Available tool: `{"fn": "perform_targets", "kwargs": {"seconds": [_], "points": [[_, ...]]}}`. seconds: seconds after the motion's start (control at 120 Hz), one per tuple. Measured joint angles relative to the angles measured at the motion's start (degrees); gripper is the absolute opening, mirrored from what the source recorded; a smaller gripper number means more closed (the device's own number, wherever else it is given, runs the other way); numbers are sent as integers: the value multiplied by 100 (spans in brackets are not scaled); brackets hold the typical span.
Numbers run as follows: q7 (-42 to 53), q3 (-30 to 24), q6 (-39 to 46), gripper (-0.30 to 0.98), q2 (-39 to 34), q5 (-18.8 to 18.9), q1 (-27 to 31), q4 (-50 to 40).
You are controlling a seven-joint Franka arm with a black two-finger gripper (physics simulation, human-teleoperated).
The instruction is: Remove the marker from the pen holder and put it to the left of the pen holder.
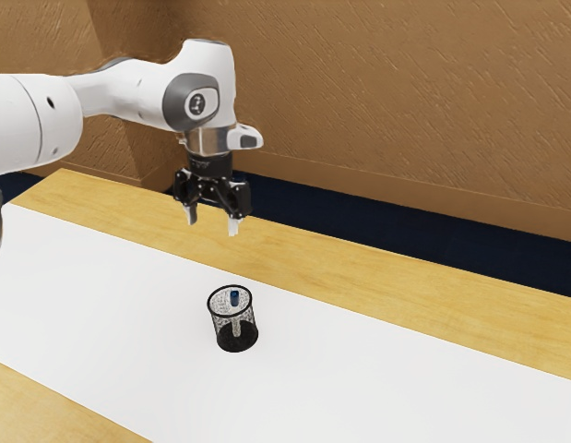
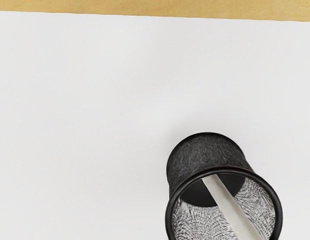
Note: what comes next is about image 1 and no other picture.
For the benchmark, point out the white pen with blue cap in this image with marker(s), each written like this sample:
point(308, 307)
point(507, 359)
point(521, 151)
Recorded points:
point(234, 304)

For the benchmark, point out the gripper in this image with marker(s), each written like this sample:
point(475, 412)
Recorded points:
point(210, 171)

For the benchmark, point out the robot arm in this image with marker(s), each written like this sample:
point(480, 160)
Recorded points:
point(128, 92)

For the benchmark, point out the black mesh pen holder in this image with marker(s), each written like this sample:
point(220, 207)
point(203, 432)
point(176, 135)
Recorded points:
point(233, 323)

